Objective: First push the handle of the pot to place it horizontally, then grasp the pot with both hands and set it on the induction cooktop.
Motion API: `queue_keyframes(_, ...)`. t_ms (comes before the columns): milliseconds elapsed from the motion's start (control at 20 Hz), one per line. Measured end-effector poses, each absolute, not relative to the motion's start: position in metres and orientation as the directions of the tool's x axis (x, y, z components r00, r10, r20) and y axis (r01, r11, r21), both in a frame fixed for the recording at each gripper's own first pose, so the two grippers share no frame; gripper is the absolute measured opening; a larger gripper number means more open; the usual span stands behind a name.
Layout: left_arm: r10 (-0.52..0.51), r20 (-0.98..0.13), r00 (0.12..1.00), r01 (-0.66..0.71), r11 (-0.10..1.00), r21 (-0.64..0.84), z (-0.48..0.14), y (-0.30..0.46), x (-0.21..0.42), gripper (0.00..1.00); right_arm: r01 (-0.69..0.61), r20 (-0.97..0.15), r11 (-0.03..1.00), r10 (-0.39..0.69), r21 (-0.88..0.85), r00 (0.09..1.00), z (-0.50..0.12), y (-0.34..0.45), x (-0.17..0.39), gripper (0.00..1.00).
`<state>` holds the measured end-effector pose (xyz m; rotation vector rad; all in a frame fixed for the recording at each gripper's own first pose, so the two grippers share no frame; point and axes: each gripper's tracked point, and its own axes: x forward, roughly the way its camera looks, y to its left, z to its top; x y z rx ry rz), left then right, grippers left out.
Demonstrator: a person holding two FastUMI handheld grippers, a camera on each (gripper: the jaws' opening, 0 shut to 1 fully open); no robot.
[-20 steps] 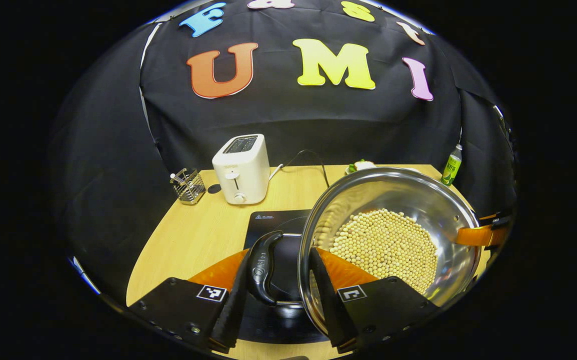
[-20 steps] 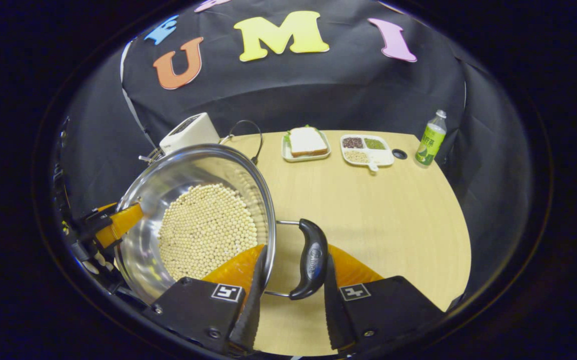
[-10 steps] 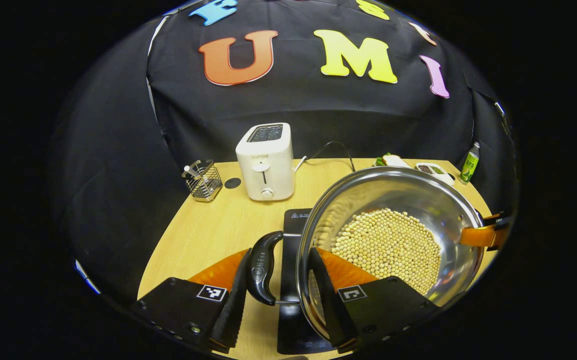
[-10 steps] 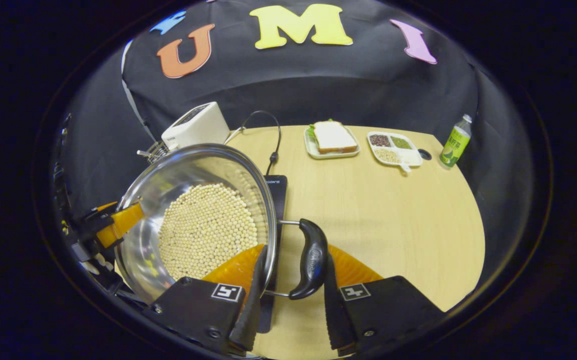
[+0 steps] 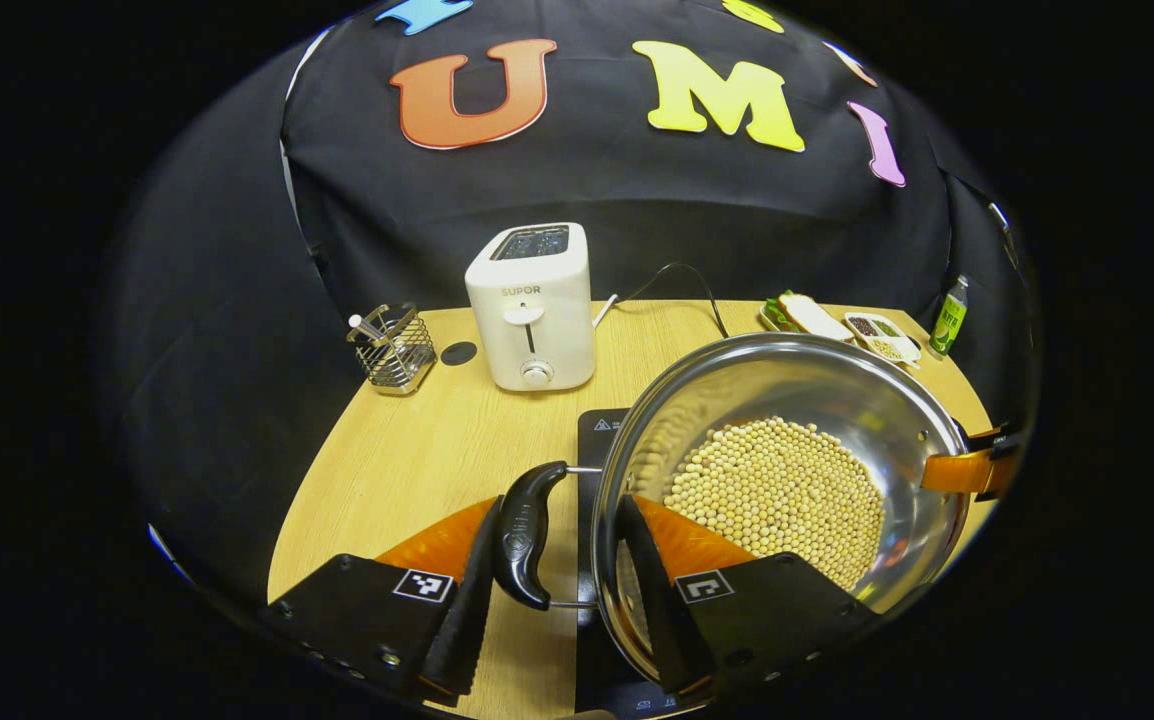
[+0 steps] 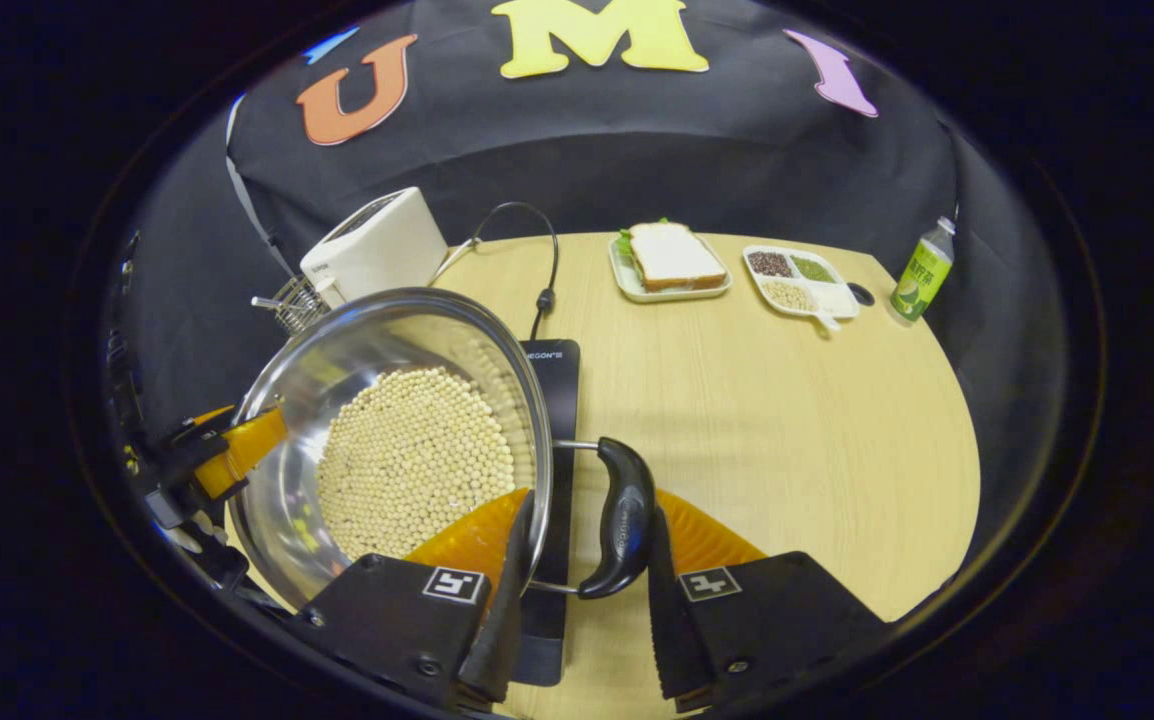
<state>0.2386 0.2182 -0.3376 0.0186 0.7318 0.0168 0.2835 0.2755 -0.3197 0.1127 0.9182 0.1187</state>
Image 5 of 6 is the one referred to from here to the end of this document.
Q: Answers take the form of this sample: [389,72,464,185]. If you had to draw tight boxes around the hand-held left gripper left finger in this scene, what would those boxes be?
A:
[267,495,506,699]

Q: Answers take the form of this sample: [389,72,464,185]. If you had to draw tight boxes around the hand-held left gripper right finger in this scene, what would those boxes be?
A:
[616,493,879,699]

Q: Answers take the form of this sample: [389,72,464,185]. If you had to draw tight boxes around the pile of soybeans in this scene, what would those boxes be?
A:
[664,417,888,591]

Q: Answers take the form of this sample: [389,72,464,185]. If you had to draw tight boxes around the black induction cooktop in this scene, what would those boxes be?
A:
[575,408,718,720]

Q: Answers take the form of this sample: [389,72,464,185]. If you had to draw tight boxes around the stainless steel pot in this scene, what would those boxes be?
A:
[492,333,973,691]

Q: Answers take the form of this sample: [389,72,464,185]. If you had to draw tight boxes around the green drink bottle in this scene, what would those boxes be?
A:
[929,275,970,359]

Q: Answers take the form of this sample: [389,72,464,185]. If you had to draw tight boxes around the white divided grain tray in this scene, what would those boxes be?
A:
[844,312,923,369]

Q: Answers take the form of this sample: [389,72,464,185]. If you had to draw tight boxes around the white toaster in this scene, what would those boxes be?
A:
[465,222,598,393]

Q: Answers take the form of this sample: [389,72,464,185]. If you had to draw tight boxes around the black backdrop cloth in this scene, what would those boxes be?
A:
[102,0,1038,601]

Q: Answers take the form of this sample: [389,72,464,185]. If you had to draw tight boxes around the black toaster cable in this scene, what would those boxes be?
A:
[592,262,730,341]

